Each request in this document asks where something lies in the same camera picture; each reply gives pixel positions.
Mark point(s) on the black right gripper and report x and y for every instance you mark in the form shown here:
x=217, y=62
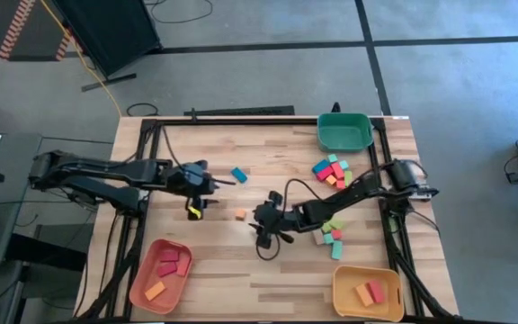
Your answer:
x=279, y=218

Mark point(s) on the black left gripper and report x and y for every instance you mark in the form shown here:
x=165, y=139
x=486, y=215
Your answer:
x=191, y=180

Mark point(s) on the small orange wooden cube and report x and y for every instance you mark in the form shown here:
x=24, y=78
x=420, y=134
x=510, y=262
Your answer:
x=240, y=214
x=331, y=180

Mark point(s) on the blue wooden block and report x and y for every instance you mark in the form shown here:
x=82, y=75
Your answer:
x=239, y=175
x=320, y=167

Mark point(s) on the beige wooden block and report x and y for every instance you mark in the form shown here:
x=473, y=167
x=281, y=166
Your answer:
x=318, y=237

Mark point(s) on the green wooden block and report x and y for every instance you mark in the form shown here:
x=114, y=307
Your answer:
x=336, y=223
x=326, y=227
x=348, y=177

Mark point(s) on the small red wooden cube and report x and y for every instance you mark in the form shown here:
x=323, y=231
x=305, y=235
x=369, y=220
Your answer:
x=336, y=234
x=341, y=184

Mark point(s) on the small teal wooden cube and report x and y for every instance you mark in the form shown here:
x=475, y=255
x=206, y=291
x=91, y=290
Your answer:
x=344, y=164
x=328, y=239
x=332, y=158

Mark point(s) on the orange wooden block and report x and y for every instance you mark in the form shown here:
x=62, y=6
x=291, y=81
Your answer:
x=155, y=291
x=364, y=295

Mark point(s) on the long red wooden block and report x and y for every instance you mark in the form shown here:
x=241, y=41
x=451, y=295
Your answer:
x=377, y=292

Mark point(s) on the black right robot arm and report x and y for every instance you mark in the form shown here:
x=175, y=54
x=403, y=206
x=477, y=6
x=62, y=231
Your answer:
x=353, y=198

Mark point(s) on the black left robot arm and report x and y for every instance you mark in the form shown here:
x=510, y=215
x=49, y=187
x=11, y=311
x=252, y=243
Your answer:
x=106, y=168

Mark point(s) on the yellow block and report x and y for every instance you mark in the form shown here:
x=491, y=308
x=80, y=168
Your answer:
x=193, y=211

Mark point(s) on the black floor bar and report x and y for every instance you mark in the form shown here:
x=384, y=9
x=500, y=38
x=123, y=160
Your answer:
x=250, y=110

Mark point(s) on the orange plastic bin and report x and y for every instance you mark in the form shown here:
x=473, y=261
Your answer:
x=144, y=274

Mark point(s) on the yellow plastic bin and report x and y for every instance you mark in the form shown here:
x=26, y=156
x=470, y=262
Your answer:
x=346, y=301

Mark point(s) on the green plastic bin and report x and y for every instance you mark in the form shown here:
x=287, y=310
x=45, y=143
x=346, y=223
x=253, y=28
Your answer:
x=344, y=132

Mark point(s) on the black floor case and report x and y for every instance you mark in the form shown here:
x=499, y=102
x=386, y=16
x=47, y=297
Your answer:
x=47, y=252

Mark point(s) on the black fabric partition screen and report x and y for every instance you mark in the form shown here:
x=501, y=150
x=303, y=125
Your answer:
x=106, y=31

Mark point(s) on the grey desk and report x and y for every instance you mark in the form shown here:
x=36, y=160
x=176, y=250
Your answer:
x=11, y=180

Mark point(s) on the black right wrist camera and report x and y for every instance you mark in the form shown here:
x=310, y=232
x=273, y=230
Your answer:
x=275, y=198

